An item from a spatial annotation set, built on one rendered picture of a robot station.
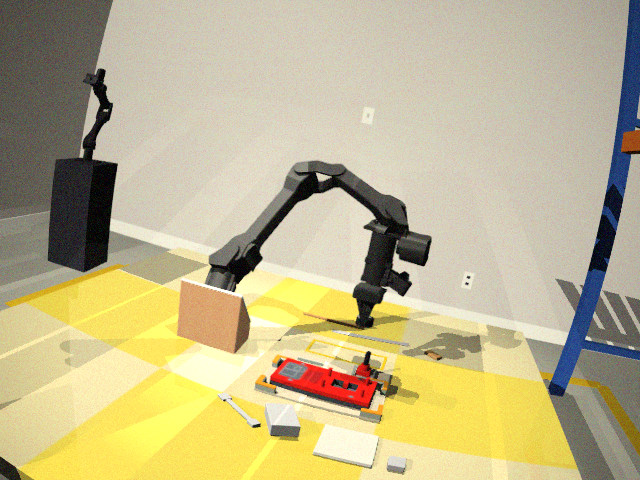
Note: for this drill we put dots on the tan flat bar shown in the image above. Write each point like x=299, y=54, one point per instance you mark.
x=432, y=354

